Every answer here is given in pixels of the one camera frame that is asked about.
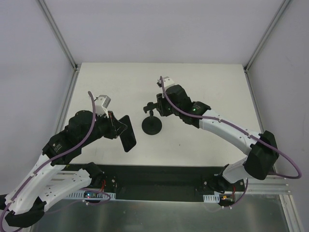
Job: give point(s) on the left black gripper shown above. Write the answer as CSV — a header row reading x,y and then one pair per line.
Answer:
x,y
115,127

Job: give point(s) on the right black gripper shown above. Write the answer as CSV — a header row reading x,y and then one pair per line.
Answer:
x,y
160,105

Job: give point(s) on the black smartphone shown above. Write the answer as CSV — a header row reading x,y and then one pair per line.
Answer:
x,y
127,137

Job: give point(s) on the black phone stand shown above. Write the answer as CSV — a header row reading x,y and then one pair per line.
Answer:
x,y
151,125

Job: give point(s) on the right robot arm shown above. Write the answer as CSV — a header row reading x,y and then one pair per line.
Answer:
x,y
257,147

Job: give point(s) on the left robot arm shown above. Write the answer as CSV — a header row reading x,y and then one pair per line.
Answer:
x,y
28,203

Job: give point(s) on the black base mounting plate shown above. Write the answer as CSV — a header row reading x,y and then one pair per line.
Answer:
x,y
158,183

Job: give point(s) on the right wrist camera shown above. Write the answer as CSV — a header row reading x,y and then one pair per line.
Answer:
x,y
165,82

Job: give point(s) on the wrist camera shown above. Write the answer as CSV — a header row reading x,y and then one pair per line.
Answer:
x,y
165,82
101,104

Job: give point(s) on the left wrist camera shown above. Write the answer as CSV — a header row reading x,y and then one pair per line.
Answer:
x,y
101,104

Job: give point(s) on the left aluminium frame post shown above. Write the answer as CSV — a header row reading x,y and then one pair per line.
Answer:
x,y
57,33

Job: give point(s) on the aluminium frame post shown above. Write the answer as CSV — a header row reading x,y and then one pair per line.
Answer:
x,y
268,32
57,33

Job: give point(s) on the left white cable duct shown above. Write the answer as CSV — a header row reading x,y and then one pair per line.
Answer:
x,y
90,195

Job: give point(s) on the white cable duct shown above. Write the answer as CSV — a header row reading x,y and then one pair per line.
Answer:
x,y
90,195
218,197

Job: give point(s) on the right white cable duct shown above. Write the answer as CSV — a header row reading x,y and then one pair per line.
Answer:
x,y
218,197

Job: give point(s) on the right aluminium frame post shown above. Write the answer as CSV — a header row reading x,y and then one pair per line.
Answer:
x,y
268,32

